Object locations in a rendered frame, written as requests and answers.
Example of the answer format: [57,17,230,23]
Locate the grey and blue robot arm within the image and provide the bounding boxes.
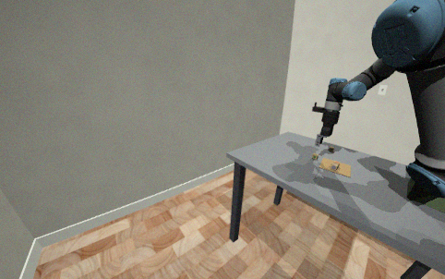
[326,0,445,198]

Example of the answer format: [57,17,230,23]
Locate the tan flat mat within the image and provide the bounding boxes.
[319,158,351,177]

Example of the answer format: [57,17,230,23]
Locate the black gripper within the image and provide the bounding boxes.
[312,101,343,147]

